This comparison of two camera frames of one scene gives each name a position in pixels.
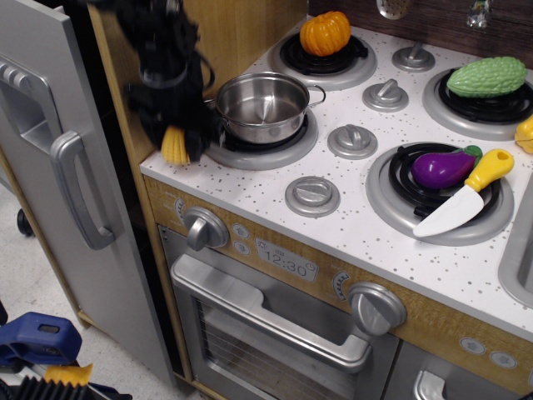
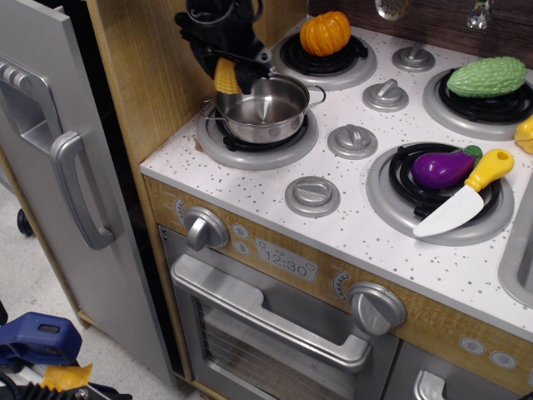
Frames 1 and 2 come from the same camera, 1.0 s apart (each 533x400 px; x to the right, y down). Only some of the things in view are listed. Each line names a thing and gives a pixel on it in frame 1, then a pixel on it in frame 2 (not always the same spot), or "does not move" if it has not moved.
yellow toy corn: (173, 147) → (226, 80)
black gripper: (174, 95) → (233, 35)
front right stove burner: (401, 203) does not move
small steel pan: (265, 107) does not move
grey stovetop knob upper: (387, 97) does not move
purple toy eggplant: (445, 170) does not move
